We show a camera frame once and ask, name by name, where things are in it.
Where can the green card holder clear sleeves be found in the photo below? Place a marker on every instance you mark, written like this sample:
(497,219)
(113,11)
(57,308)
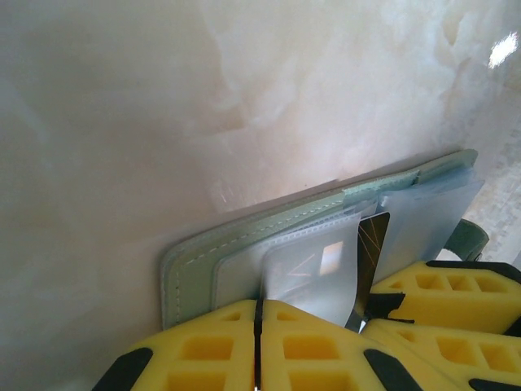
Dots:
(244,228)

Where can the black card with gold lines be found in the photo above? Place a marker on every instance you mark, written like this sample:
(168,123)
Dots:
(372,244)

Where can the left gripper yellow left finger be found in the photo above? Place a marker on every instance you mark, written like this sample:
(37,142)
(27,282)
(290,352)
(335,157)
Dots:
(203,354)

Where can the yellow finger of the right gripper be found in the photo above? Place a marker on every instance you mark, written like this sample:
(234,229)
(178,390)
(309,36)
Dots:
(468,354)
(447,293)

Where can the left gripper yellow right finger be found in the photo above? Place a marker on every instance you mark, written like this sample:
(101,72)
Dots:
(317,358)

